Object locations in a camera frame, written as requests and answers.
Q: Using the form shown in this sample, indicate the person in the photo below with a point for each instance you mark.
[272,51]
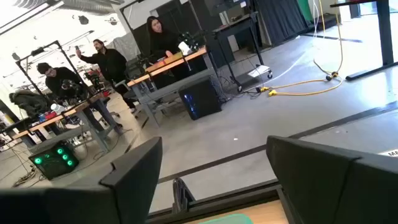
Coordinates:
[161,40]
[59,77]
[109,62]

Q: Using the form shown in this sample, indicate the black rolling cart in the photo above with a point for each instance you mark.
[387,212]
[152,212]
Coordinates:
[236,28]

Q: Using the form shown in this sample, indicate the black background rig frame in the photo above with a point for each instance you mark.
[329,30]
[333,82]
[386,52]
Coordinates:
[37,51]

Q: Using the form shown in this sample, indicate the wooden workbench grey legs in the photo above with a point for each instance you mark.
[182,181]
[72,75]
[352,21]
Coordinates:
[174,63]
[62,113]

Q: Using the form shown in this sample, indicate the dark hooded jacket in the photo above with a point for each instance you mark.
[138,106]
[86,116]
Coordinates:
[28,101]

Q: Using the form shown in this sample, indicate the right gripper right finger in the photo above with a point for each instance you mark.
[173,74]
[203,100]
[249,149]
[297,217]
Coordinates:
[342,193]

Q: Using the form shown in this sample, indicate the black computer tower blue lights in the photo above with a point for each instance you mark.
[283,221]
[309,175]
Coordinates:
[200,98]

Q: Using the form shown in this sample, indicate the white cup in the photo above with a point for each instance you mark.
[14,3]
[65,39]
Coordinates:
[184,48]

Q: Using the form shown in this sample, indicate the black desk leg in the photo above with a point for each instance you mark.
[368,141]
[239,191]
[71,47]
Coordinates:
[385,31]

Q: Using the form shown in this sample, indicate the dark grey curtain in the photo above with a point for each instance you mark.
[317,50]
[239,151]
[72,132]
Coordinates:
[280,18]

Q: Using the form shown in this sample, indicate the white printed label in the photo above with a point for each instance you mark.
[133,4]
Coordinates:
[390,152]

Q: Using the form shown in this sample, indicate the green cloth backdrop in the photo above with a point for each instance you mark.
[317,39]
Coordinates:
[304,9]

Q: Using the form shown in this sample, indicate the black partition panel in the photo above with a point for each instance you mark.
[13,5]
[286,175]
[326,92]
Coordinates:
[202,15]

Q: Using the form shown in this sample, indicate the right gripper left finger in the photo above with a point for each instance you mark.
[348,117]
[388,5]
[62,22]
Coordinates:
[77,205]

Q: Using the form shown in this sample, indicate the black computer tower green fans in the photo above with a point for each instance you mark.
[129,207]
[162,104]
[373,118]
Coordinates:
[54,160]

